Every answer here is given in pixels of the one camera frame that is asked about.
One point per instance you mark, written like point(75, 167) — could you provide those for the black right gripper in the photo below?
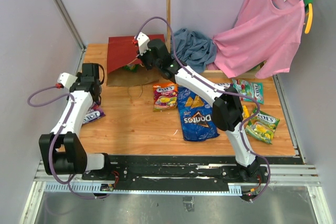
point(142, 57)

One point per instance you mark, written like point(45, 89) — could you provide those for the green white snack bag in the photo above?
point(131, 67)

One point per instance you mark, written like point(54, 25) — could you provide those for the red paper bag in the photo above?
point(122, 51)

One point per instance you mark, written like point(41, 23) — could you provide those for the orange Fox's candy bag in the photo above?
point(164, 96)

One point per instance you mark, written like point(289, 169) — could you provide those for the blue Doritos chip bag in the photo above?
point(195, 116)

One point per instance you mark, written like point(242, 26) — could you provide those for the purple Fox's candy bag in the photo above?
point(94, 113)

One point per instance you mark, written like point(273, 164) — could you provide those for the purple snack bag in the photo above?
point(225, 86)

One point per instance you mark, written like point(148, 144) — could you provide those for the green candy snack bag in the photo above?
point(254, 90)

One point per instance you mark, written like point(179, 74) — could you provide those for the small yellow snack packet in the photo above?
point(245, 112)

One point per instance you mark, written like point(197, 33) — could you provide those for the green yellow Fox's candy bag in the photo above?
point(262, 127)

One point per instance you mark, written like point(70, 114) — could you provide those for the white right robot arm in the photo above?
point(227, 111)

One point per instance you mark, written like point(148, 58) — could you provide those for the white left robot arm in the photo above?
point(61, 149)

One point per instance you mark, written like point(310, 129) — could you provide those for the blue crumpled shirt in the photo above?
point(195, 49)

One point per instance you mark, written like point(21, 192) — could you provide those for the pink t-shirt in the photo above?
point(266, 31)

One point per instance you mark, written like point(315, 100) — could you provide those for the wooden rack frame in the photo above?
point(168, 3)

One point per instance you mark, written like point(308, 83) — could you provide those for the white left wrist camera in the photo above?
point(66, 80)

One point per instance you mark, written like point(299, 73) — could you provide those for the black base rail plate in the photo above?
point(158, 173)

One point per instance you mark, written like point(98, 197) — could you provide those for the aluminium corner post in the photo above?
point(70, 24)

